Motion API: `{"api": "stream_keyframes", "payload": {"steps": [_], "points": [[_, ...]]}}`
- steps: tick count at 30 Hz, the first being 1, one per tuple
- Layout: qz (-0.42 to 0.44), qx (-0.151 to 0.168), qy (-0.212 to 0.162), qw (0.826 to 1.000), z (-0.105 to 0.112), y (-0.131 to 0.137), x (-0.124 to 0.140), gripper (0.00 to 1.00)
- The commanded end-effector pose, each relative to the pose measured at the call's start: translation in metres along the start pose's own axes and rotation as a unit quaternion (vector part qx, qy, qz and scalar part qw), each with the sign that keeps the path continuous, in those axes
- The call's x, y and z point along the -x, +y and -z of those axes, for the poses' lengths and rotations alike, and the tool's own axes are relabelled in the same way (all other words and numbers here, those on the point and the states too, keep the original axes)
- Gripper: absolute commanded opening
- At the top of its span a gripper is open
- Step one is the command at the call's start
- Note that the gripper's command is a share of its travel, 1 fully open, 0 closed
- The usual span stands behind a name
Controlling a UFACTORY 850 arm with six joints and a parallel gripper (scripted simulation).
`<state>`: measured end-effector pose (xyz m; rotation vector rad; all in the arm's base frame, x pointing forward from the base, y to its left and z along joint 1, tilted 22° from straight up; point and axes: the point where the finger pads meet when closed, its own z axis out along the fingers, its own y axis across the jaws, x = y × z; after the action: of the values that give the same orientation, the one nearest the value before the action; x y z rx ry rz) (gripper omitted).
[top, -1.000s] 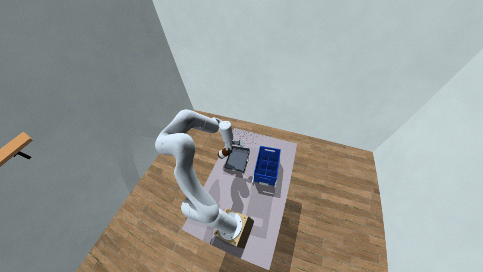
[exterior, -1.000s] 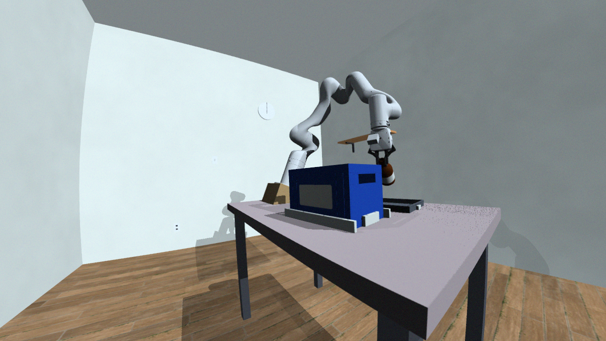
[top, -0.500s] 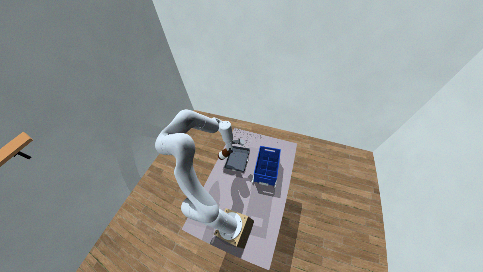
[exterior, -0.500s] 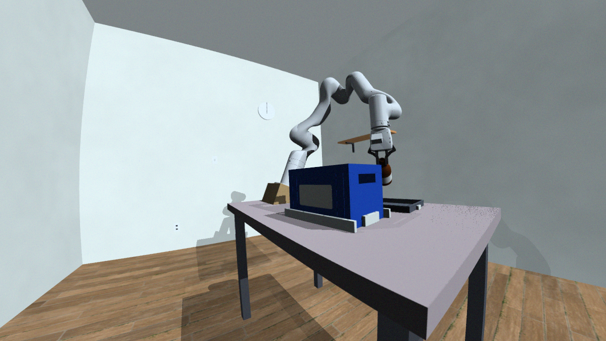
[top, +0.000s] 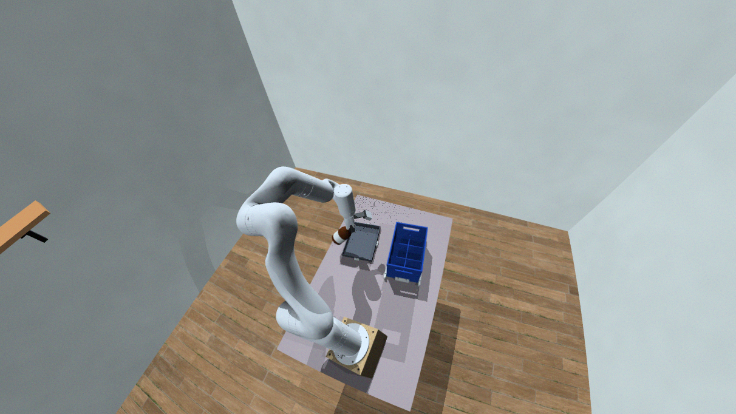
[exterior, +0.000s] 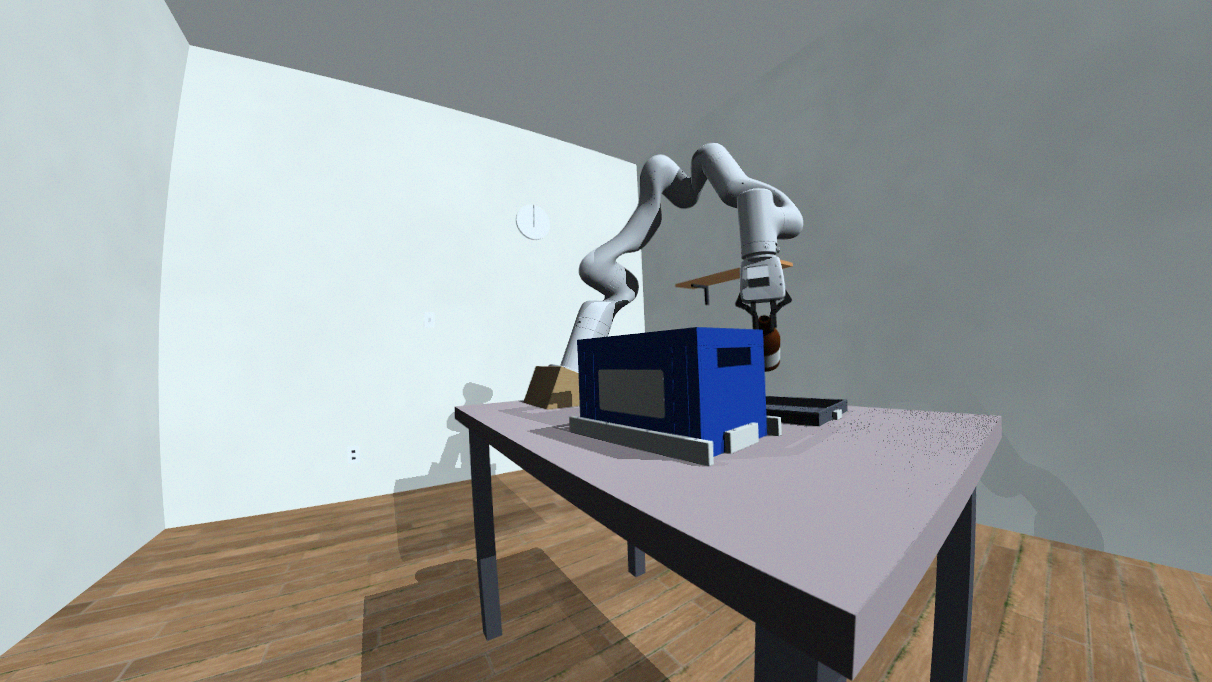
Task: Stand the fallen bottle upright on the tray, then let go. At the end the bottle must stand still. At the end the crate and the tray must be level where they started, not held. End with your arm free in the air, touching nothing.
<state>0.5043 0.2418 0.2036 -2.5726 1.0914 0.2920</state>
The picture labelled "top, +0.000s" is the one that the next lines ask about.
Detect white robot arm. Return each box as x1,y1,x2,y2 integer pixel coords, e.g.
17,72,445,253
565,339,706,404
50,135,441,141
236,167,372,365

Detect brown bottle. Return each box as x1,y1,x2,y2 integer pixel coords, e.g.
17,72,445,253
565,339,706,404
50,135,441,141
332,226,351,245

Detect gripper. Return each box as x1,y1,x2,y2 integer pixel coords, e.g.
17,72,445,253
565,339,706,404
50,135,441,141
344,215,355,232

